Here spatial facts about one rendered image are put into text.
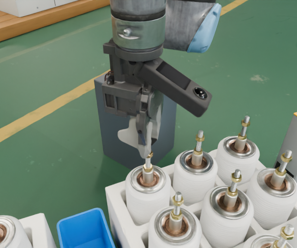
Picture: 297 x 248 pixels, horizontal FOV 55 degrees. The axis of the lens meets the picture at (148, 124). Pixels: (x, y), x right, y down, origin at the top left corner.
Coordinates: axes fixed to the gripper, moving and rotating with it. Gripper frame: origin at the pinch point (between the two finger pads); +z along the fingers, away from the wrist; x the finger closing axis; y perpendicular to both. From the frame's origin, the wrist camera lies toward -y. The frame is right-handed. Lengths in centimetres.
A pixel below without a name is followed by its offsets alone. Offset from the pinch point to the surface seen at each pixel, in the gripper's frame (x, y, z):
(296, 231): 1.0, -28.3, 10.7
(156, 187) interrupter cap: 1.7, -1.7, 9.1
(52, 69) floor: -74, 82, 34
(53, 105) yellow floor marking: -45, 62, 34
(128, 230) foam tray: 8.4, 2.0, 16.5
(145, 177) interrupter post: 1.1, 0.8, 7.8
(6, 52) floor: -82, 120, 34
